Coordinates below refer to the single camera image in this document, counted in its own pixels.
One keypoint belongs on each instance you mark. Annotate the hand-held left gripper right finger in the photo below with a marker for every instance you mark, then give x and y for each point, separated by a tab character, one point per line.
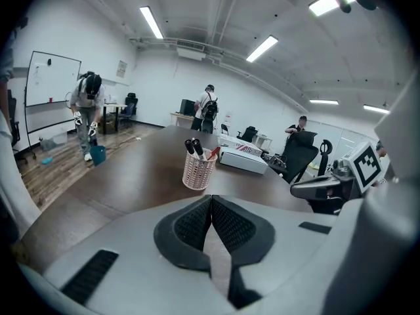
295	241

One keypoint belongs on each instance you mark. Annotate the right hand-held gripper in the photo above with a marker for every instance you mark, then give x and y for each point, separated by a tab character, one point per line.
367	166

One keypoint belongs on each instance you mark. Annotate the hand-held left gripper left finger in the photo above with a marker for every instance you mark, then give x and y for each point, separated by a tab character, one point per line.
131	241

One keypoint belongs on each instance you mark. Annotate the pink mesh pen cup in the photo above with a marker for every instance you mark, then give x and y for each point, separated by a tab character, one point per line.
197	172

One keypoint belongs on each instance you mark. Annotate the white pen with black cap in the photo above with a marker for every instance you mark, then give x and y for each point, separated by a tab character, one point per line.
199	149

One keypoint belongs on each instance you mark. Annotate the red plastic tube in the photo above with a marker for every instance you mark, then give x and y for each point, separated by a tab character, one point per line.
214	152

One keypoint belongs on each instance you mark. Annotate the black office chair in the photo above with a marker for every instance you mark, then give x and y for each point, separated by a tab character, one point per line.
300	156
325	156

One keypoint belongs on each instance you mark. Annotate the ceiling light panel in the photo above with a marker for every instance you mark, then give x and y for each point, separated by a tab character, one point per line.
325	4
376	109
262	48
323	102
151	22

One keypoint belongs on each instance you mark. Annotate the teal waste bin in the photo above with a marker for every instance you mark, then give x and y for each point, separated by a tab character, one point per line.
98	156

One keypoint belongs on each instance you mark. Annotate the black capped marker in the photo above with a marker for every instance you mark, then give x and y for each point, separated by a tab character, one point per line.
189	147

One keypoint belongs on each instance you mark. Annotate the blue cloth item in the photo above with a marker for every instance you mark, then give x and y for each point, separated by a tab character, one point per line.
47	160

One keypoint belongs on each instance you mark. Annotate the clear plastic bin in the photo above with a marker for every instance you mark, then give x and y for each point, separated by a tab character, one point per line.
54	142

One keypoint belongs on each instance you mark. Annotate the black monitor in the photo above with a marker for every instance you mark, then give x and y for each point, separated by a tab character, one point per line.
188	107

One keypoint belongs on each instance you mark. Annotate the whiteboard on stand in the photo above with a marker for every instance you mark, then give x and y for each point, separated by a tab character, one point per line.
52	77

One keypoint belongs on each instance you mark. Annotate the ceiling air conditioner unit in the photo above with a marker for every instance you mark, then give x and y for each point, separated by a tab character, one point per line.
191	52

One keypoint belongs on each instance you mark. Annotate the wall poster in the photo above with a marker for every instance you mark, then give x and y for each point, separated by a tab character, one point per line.
121	69

